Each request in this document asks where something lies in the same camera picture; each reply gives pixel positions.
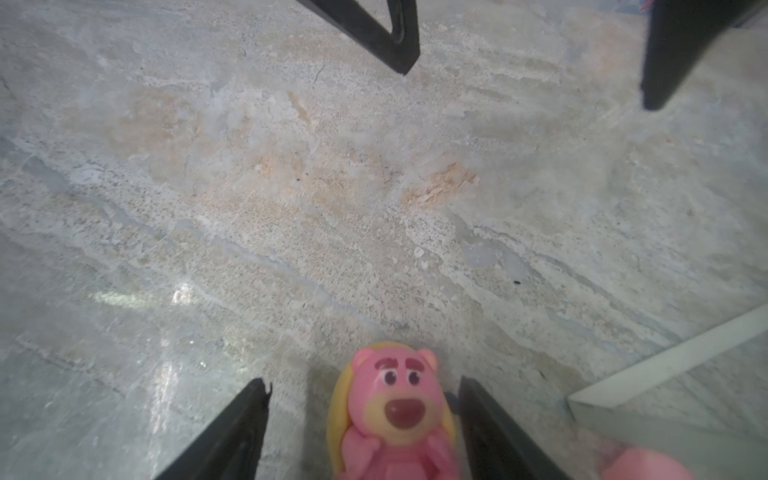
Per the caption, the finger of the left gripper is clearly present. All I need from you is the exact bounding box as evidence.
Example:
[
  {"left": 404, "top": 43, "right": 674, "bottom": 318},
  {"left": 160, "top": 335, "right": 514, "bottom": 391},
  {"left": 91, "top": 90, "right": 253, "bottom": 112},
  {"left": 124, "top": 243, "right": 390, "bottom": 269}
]
[
  {"left": 640, "top": 0, "right": 767, "bottom": 111},
  {"left": 299, "top": 0, "right": 420, "bottom": 75}
]

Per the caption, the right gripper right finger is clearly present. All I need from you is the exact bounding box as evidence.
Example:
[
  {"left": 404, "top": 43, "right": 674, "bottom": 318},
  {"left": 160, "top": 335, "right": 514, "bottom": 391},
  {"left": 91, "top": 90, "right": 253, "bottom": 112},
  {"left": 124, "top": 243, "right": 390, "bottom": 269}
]
[{"left": 458, "top": 377, "right": 569, "bottom": 480}]

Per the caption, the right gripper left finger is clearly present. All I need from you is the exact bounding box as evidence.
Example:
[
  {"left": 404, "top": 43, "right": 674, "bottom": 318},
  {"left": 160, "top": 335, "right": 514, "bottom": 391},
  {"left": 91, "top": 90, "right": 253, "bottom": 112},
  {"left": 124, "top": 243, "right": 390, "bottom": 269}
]
[{"left": 157, "top": 378, "right": 272, "bottom": 480}]

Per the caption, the pink bear donut toy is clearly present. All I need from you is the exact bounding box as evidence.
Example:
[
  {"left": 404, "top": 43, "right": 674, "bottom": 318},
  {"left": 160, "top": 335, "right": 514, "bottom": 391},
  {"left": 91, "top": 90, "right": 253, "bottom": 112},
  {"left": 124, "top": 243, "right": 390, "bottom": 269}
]
[{"left": 326, "top": 341, "right": 461, "bottom": 479}]

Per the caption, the pink pig toy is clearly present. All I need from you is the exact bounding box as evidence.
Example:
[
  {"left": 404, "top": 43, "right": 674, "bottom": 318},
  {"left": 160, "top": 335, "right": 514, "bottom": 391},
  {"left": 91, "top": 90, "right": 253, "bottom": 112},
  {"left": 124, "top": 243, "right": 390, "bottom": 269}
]
[{"left": 601, "top": 447, "right": 694, "bottom": 480}]

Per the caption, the white frame wooden two-tier shelf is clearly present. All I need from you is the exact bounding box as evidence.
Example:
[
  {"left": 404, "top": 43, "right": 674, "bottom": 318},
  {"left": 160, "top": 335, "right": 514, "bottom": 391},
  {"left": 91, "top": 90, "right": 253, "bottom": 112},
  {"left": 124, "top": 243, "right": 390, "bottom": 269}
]
[{"left": 567, "top": 306, "right": 767, "bottom": 479}]

